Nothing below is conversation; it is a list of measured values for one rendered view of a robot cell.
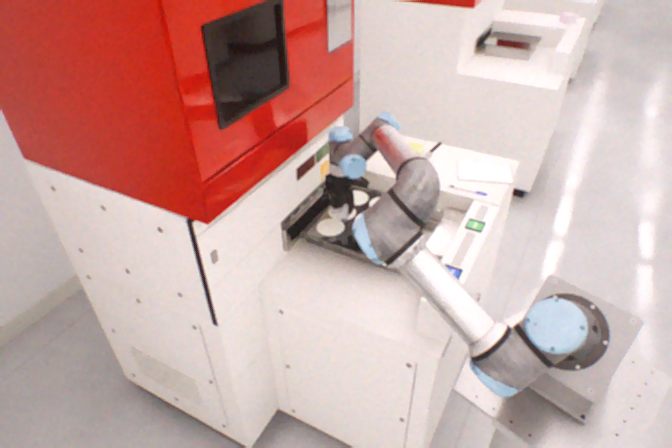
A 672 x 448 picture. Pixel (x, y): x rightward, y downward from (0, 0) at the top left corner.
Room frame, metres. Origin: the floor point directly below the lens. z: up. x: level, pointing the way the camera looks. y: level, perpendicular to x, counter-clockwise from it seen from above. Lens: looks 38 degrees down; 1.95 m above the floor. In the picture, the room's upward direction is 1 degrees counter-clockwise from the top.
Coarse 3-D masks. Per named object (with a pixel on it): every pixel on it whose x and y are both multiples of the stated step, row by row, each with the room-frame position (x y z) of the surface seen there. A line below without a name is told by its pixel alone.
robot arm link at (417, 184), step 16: (384, 112) 1.31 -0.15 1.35; (368, 128) 1.29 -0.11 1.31; (384, 128) 1.23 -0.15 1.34; (400, 128) 1.29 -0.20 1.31; (368, 144) 1.26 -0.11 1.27; (384, 144) 1.15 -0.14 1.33; (400, 144) 1.11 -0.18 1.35; (400, 160) 1.03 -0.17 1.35; (416, 160) 0.98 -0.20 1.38; (400, 176) 0.95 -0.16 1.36; (416, 176) 0.92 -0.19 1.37; (432, 176) 0.93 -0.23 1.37; (400, 192) 0.89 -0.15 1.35; (416, 192) 0.88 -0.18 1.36; (432, 192) 0.89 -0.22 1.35; (416, 208) 0.86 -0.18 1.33; (432, 208) 0.87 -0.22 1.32
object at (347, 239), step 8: (368, 192) 1.56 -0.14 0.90; (368, 200) 1.51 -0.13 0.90; (328, 208) 1.46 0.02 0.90; (360, 208) 1.46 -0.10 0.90; (320, 216) 1.41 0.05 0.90; (328, 216) 1.41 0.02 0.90; (312, 224) 1.36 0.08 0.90; (344, 224) 1.36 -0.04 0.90; (352, 224) 1.36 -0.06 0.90; (304, 232) 1.32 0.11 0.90; (312, 232) 1.32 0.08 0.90; (344, 232) 1.32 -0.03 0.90; (352, 232) 1.31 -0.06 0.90; (328, 240) 1.27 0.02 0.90; (336, 240) 1.27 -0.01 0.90; (344, 240) 1.27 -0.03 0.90; (352, 240) 1.27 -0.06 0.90; (352, 248) 1.23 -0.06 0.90; (360, 248) 1.23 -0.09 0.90
